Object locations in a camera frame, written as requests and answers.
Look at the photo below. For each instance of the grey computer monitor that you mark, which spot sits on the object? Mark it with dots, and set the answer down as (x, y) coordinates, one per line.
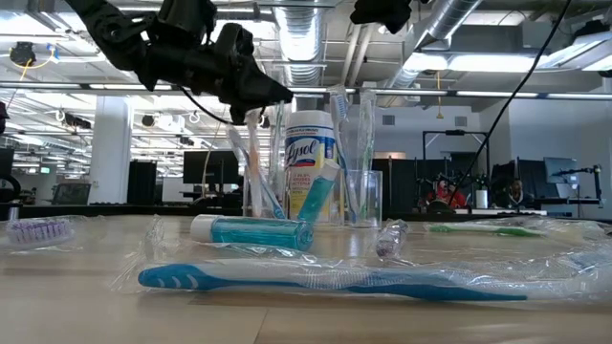
(560, 169)

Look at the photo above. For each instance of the long linear ceiling light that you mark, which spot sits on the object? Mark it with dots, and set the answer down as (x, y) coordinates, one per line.
(478, 93)

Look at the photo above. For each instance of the shiny foil air duct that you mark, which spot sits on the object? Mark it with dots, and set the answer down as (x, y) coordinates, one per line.
(300, 38)

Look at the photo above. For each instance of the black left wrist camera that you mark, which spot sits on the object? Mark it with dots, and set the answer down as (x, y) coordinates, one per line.
(186, 21)

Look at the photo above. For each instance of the teal mouthwash bottle white cap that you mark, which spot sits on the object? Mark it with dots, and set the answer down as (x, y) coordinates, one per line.
(258, 232)
(315, 196)

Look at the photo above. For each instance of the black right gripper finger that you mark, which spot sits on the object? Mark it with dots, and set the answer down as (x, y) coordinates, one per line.
(382, 14)

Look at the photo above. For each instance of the black boom stand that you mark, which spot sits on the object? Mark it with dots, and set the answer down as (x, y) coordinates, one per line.
(596, 184)

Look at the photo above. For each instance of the black computer monitor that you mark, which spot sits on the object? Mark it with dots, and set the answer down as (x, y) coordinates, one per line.
(6, 162)
(210, 167)

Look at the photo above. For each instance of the person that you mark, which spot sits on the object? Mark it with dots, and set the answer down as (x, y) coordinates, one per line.
(452, 197)
(517, 187)

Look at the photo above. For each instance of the white yellow Lysol wipes canister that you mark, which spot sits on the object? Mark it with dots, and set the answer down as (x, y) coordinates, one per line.
(306, 143)

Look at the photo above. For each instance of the black mesh office chair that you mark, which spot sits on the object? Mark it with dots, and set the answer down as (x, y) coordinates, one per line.
(71, 193)

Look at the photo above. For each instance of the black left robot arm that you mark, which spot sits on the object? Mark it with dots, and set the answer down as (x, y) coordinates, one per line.
(110, 33)

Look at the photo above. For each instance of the black ceiling camera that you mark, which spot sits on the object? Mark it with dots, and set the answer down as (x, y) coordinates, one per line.
(22, 53)

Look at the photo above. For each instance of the white square pillar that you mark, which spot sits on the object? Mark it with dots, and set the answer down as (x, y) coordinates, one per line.
(111, 153)

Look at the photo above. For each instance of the purple toothbrush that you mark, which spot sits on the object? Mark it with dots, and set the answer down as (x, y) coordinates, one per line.
(389, 241)
(38, 230)

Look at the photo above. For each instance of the dark room divider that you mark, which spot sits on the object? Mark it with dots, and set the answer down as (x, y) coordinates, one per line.
(406, 177)

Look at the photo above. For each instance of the ribbed metal air duct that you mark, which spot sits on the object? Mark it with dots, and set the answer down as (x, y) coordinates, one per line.
(447, 19)

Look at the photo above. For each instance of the clear acrylic organizer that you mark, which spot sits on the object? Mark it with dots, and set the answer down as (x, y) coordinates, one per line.
(372, 203)

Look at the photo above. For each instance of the white cup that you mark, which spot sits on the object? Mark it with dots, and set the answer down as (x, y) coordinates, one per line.
(482, 199)

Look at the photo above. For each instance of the bright ceiling light panel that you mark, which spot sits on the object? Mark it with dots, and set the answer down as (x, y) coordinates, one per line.
(478, 62)

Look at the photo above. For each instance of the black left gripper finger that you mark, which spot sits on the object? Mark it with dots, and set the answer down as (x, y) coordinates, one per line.
(270, 87)
(268, 101)

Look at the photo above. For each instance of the black aluminium table frame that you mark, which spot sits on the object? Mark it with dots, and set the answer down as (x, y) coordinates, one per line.
(119, 210)

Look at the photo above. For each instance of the black tall cabinet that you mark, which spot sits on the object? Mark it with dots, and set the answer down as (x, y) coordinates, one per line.
(142, 184)

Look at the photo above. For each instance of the black gantry frame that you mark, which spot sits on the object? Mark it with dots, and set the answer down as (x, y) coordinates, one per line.
(455, 132)

